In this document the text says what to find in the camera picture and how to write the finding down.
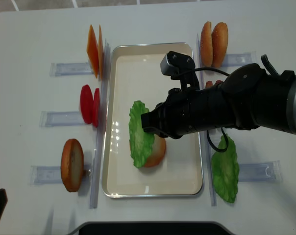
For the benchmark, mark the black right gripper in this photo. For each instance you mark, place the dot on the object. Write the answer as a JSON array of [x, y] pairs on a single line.
[[189, 111]]

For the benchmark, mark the green lettuce leaf carried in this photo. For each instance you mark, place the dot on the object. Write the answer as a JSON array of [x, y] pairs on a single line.
[[136, 131]]

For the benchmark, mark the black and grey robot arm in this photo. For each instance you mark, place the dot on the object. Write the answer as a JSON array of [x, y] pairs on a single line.
[[250, 97]]

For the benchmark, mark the inner red tomato slice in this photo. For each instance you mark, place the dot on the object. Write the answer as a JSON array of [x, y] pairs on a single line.
[[95, 110]]

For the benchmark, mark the red tomato slice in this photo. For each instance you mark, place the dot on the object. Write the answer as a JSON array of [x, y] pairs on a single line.
[[95, 110], [86, 103]]

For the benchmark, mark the outer red tomato slice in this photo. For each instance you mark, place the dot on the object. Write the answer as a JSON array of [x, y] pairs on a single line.
[[86, 103]]

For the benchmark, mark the inner brown meat patty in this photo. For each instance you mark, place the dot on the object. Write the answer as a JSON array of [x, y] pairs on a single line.
[[208, 84]]

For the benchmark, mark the brown meat patty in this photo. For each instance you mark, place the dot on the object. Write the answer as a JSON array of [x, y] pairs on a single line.
[[218, 82], [208, 84]]

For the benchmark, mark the outer brown meat patty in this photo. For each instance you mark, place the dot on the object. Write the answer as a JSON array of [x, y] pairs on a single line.
[[218, 82]]

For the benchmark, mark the green lettuce leaf in rack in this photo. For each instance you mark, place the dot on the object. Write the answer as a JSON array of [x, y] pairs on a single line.
[[225, 171]]

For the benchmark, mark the inner orange cheese slice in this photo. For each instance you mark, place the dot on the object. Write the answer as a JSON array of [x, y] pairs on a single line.
[[100, 54]]

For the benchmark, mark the orange cheese slice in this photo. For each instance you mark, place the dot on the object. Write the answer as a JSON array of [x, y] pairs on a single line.
[[92, 51], [100, 54]]

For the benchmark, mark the outer orange cheese slice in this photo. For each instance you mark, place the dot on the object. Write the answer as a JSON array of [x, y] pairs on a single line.
[[92, 51]]

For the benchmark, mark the bun bottom slice on tray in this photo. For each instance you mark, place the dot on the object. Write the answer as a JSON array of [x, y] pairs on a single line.
[[157, 151]]

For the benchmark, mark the clear pusher rack left-near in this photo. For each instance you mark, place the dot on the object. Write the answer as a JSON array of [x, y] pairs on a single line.
[[41, 175]]

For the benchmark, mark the metal baking tray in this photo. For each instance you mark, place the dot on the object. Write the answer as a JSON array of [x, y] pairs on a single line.
[[135, 74]]

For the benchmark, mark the upright bun bottom slice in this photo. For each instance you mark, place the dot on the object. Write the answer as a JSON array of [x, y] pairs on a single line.
[[72, 165]]

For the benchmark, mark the clear pusher rack left-middle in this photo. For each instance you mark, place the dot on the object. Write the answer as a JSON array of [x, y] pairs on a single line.
[[55, 119]]

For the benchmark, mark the inner sesame bun top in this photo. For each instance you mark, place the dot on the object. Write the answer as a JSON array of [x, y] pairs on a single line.
[[206, 48]]

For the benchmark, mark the sesame bun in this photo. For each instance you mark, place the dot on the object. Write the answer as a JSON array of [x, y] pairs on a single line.
[[219, 43], [206, 48]]

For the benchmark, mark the black device at bottom edge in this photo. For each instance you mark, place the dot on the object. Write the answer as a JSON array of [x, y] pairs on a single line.
[[152, 228]]

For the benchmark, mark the clear pusher rack right-far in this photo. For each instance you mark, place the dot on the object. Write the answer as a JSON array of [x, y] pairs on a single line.
[[239, 59]]

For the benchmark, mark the clear pusher rack left-far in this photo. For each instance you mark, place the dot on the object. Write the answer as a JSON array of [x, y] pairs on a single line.
[[66, 69]]

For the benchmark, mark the outer sesame bun top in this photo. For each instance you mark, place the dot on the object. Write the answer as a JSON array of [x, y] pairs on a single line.
[[219, 43]]

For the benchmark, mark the clear pusher rack right-near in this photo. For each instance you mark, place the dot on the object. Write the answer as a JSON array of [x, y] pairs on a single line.
[[261, 172]]

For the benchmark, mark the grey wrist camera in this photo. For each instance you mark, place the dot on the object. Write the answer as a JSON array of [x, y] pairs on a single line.
[[175, 63]]

